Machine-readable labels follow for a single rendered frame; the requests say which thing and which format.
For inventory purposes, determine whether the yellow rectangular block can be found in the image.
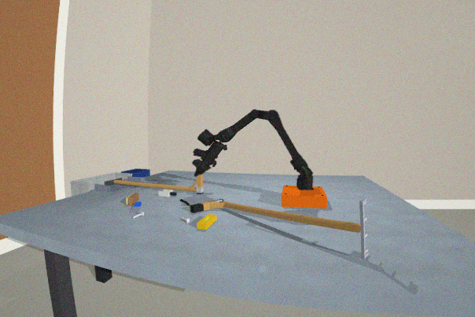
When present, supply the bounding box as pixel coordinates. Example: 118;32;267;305
197;214;217;230

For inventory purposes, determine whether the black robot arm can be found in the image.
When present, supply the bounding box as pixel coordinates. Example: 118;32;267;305
193;109;314;190

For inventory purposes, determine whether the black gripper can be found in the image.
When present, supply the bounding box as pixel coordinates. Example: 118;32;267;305
193;149;218;176

